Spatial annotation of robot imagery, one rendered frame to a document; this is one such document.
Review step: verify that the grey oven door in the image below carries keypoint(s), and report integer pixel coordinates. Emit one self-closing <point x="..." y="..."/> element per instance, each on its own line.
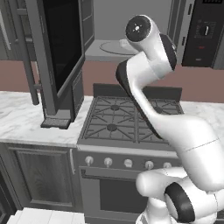
<point x="116" y="198"/>

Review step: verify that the grey microwave oven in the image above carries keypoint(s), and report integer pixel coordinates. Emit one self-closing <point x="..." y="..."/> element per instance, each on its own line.
<point x="204" y="32"/>

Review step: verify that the dark grey microwave door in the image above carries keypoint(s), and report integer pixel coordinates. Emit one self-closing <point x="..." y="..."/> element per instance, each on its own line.
<point x="62" y="43"/>

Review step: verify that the grey cupboard door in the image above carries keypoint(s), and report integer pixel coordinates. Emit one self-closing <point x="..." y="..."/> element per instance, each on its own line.
<point x="43" y="175"/>

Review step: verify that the grey wall cupboard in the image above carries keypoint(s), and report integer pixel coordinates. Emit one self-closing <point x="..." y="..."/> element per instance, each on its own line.
<point x="8" y="29"/>

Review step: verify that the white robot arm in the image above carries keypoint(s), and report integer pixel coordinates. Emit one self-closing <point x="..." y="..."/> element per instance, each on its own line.
<point x="192" y="137"/>

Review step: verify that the grey gas hob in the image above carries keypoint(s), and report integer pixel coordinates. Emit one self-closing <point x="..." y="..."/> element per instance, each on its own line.
<point x="112" y="116"/>

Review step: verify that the white panelled block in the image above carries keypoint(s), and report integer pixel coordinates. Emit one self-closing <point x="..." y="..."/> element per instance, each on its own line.
<point x="46" y="216"/>

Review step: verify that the glass microwave turntable plate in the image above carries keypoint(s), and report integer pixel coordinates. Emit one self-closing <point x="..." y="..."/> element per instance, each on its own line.
<point x="112" y="48"/>

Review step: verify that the white hob knob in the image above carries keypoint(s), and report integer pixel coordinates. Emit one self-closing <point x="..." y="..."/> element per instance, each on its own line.
<point x="108" y="161"/>
<point x="89" y="160"/>
<point x="167" y="165"/>
<point x="149" y="164"/>
<point x="127" y="163"/>

